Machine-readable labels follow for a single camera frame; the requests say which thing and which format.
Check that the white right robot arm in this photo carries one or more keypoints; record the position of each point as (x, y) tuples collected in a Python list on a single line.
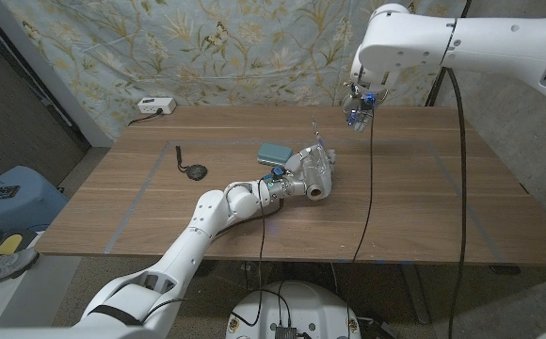
[(442, 42)]

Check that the black backdrop stand pole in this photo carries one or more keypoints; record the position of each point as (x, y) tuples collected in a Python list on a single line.
[(435, 89)]

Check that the white power strip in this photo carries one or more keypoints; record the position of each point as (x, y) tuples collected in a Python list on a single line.
[(155, 105)]

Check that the floral printed backdrop cloth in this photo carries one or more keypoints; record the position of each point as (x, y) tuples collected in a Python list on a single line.
[(254, 47)]

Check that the aluminum foil roll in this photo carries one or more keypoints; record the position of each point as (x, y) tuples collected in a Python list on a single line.
[(319, 176)]

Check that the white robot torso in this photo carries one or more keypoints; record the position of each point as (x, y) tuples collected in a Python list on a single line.
[(296, 306)]

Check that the grey metal table leg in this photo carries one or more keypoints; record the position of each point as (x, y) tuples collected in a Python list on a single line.
[(414, 292)]

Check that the grey sneaker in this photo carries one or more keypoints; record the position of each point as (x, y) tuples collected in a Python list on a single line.
[(0, 270)]

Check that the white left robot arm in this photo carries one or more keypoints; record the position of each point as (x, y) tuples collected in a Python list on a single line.
[(197, 230)]

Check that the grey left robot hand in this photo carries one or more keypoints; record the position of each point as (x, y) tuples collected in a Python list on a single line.
[(296, 179)]

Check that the teal soap box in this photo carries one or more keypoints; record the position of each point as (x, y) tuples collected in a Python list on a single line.
[(273, 153)]

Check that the blue plastic bin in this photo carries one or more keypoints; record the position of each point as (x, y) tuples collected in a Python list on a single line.
[(23, 207)]

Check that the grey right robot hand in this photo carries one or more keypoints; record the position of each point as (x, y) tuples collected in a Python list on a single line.
[(360, 110)]

